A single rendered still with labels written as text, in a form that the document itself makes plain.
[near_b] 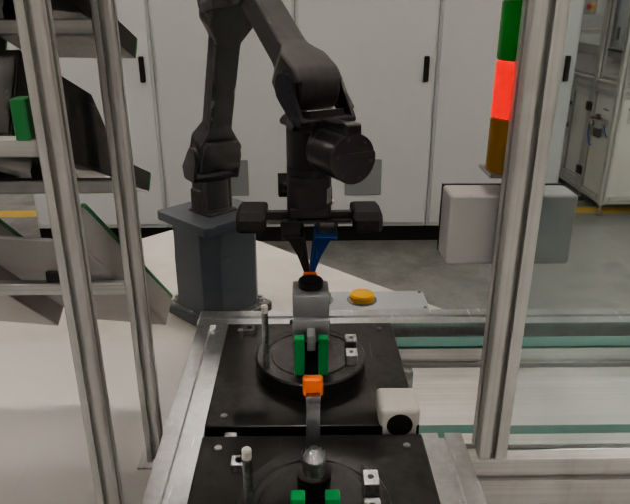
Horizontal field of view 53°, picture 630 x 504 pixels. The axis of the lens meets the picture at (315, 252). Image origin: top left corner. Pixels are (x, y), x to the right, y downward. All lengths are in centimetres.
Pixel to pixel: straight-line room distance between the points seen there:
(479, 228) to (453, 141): 324
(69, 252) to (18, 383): 56
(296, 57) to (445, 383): 48
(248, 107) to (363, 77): 68
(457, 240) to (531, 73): 17
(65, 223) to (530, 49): 40
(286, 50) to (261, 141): 298
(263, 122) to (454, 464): 318
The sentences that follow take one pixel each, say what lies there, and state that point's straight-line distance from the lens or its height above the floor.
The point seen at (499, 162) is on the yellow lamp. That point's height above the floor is 127.
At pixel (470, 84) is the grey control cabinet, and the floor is 96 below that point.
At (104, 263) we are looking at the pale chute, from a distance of 73.
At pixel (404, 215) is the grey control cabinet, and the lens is 392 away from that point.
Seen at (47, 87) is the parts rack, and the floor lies 135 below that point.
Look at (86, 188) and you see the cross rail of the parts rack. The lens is 71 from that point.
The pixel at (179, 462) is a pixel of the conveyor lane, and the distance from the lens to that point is 71.
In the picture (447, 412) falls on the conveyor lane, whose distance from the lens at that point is 85.
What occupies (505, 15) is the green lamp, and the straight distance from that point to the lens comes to 60.
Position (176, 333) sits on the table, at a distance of 115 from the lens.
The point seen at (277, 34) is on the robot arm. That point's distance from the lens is 81.
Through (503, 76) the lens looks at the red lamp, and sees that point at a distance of 59.
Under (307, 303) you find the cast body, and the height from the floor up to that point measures 107.
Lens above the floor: 141
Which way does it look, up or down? 22 degrees down
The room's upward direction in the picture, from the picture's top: straight up
